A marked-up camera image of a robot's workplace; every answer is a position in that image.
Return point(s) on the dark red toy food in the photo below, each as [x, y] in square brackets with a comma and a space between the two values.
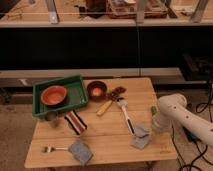
[115, 93]

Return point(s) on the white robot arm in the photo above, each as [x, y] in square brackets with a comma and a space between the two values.
[174, 107]

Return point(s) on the small metal fork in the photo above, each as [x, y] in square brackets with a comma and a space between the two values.
[49, 149]

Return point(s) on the orange bowl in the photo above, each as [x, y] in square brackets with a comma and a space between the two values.
[53, 95]

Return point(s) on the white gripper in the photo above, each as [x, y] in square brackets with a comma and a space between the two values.
[160, 123]

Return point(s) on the green chili pepper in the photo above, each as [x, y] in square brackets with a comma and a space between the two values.
[153, 110]

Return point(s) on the dark purple bowl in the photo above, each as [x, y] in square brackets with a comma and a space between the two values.
[97, 90]

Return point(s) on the blue grey sponge cloth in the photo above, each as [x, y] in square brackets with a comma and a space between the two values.
[81, 152]

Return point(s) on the striped cloth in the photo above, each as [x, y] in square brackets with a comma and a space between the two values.
[75, 122]

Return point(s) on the grey towel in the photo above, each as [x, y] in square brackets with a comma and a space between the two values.
[141, 137]

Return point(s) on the green plastic tray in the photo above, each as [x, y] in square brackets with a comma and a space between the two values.
[76, 96]

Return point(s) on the white handled spatula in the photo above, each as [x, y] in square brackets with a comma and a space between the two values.
[122, 103]

